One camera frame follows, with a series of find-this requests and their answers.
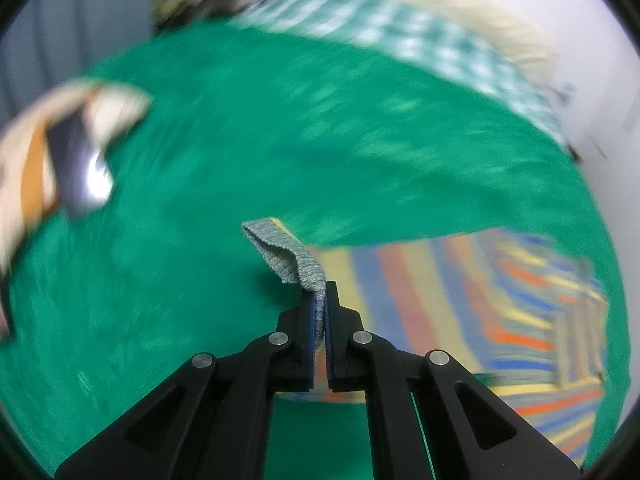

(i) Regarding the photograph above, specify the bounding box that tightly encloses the striped knit sweater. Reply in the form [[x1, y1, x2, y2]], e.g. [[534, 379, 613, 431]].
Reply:
[[243, 218, 608, 463]]

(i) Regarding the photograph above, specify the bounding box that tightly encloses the black phone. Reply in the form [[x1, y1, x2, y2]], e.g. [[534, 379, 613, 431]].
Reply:
[[46, 110, 114, 218]]

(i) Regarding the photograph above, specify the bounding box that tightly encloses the cream orange folded cloth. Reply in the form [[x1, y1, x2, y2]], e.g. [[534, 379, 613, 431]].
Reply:
[[0, 78, 154, 340]]

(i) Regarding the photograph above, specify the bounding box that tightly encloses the green floral bedspread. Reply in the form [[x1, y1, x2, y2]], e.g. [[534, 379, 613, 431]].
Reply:
[[1, 23, 630, 472]]

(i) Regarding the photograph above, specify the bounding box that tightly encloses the green white checkered sheet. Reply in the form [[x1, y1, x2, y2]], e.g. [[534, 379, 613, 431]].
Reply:
[[232, 0, 567, 148]]

